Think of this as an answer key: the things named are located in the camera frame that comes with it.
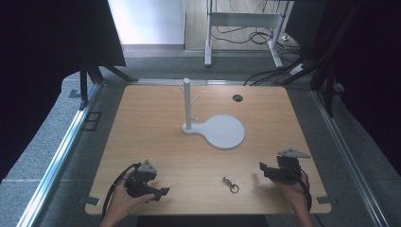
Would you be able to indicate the black tape piece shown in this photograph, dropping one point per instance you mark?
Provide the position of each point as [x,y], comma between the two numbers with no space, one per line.
[74,93]

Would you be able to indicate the white hook stand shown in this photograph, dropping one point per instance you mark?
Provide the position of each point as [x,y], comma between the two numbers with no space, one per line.
[222,130]

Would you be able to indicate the black curtain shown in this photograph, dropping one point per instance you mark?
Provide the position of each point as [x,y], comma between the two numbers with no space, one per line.
[365,63]
[41,63]

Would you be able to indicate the black metal stand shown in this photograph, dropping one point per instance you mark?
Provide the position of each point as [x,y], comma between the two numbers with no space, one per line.
[93,74]
[327,85]

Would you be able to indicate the white power strip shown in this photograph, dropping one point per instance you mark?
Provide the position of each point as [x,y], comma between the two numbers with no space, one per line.
[297,69]

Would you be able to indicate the person's left hand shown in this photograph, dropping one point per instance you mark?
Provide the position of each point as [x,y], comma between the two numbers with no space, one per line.
[124,201]

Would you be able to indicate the white desk frame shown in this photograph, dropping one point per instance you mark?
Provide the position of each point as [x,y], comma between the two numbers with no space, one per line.
[242,19]

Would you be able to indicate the person's right hand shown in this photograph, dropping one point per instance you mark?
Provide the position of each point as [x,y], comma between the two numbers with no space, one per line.
[291,192]

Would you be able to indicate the aluminium rail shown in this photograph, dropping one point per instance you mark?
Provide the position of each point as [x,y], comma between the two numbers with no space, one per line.
[195,82]
[350,157]
[60,157]

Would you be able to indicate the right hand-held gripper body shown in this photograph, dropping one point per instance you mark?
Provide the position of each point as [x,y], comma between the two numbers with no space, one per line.
[288,168]

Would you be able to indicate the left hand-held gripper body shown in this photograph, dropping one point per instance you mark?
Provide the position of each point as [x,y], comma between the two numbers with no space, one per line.
[138,183]

